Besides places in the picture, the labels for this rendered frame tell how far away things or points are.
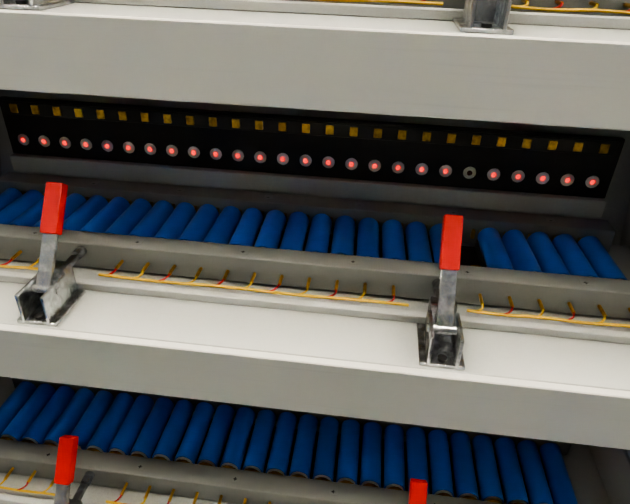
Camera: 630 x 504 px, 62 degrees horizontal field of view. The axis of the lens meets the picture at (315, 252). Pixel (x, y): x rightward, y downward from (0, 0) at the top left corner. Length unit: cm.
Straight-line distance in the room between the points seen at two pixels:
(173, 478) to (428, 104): 35
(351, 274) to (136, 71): 19
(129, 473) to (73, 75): 32
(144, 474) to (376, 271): 26
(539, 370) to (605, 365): 4
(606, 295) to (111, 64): 35
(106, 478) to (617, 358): 41
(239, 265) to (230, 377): 9
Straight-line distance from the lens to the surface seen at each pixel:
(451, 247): 34
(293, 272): 38
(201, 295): 38
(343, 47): 31
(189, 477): 49
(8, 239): 46
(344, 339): 35
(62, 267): 40
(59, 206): 39
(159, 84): 34
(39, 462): 53
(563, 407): 37
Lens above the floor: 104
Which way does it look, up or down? 13 degrees down
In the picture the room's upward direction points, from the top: 4 degrees clockwise
